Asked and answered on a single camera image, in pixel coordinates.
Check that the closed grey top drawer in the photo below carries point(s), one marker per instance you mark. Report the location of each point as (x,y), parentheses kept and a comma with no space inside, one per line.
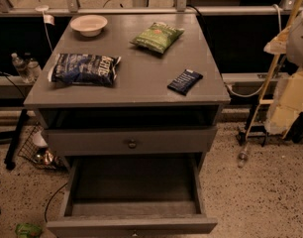
(88,142)

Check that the clear water bottle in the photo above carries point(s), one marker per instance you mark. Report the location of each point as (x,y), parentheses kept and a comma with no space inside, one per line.
(21,67)
(33,65)

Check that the green chips bag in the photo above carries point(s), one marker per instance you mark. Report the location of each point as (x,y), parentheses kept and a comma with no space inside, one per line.
(158,37)

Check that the black tripod leg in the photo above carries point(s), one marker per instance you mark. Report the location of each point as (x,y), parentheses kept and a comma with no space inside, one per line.
(10,164)

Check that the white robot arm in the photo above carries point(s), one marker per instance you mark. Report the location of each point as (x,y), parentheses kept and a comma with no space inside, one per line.
(294,45)

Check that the dark blue rxbar wrapper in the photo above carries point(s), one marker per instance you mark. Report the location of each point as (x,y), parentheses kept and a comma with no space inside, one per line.
(183,83)

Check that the green packet on floor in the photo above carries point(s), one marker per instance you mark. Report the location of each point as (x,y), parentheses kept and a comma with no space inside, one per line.
(27,230)

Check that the blue kettle chips bag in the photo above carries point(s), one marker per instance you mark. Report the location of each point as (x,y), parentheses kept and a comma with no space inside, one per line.
(84,69)

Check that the white paper bowl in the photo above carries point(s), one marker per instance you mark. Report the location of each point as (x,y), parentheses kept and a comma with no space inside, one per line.
(89,25)

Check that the grey wooden drawer cabinet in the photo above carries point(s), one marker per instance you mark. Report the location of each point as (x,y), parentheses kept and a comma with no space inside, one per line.
(139,98)

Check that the open grey middle drawer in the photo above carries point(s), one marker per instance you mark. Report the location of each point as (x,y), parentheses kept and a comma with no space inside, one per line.
(133,196)

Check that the plastic bottle on floor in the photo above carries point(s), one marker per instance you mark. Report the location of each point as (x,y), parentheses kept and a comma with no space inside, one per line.
(243,156)

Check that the black wire basket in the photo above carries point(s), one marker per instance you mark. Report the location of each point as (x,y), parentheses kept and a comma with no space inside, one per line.
(36,151)

